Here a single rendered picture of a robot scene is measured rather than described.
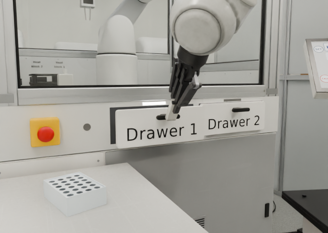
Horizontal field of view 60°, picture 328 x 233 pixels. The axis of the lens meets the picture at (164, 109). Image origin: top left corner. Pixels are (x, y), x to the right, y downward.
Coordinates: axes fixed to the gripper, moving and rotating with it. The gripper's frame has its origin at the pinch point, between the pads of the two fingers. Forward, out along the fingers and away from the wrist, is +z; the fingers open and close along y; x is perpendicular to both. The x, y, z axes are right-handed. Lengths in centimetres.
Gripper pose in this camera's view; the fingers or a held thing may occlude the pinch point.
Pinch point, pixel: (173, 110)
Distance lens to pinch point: 79.8
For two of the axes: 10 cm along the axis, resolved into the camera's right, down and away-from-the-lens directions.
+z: -2.4, 7.6, 6.1
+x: -9.0, 0.5, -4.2
